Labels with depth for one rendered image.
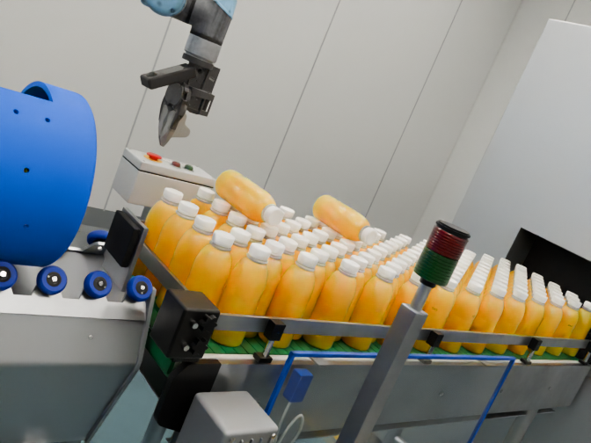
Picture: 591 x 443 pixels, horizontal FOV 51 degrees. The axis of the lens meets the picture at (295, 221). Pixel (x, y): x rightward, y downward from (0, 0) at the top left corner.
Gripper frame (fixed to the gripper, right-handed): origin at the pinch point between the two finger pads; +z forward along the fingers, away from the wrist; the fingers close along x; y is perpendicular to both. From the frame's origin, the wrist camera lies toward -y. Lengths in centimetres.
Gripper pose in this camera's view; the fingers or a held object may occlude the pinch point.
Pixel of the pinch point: (160, 140)
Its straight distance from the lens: 143.4
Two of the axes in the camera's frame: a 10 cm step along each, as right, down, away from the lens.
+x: -5.7, -4.0, 7.2
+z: -3.8, 9.0, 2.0
